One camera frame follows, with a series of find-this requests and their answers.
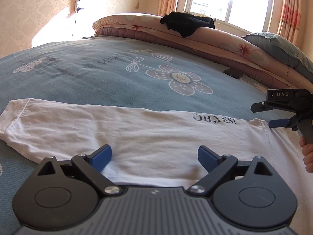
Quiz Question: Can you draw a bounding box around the window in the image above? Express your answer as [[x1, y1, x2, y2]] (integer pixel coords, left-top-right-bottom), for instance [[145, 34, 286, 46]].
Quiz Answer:
[[176, 0, 282, 33]]

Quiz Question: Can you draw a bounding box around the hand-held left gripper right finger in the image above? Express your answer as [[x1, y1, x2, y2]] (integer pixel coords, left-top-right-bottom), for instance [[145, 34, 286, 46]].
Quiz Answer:
[[187, 145, 273, 196]]

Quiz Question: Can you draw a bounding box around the person's right hand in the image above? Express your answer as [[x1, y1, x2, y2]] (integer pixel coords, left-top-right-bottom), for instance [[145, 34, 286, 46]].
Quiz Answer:
[[300, 136, 313, 173]]

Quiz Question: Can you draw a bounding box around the folded pink floral quilt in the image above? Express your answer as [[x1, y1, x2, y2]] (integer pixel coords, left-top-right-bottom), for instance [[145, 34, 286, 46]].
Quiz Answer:
[[92, 13, 313, 90]]

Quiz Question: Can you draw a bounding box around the black phone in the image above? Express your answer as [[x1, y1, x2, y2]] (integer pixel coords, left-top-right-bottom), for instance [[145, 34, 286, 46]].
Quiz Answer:
[[224, 67, 245, 79]]

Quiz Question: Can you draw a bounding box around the black garment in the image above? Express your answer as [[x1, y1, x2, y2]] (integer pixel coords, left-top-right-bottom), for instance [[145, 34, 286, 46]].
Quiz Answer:
[[160, 12, 216, 38]]

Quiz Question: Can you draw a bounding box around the blue floral bed sheet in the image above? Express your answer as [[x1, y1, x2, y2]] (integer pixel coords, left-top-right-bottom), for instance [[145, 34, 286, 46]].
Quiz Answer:
[[0, 35, 313, 235]]

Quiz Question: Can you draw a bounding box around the white power strip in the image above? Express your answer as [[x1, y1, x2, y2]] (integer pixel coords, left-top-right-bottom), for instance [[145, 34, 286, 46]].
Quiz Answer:
[[73, 0, 85, 13]]

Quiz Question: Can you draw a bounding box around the plump blue-grey pillow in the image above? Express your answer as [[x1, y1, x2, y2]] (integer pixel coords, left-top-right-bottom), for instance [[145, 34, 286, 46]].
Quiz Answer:
[[241, 32, 313, 80]]

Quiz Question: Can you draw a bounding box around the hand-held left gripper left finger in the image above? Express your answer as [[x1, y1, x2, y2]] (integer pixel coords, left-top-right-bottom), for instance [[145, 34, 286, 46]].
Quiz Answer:
[[37, 144, 123, 196]]

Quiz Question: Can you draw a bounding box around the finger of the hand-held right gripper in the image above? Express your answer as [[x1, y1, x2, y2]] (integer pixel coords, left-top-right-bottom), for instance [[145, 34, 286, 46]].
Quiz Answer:
[[250, 100, 272, 113], [268, 117, 299, 129]]

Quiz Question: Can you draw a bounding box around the white printed t-shirt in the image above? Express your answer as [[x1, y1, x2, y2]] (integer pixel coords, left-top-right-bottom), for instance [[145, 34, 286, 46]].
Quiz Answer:
[[0, 98, 313, 189]]

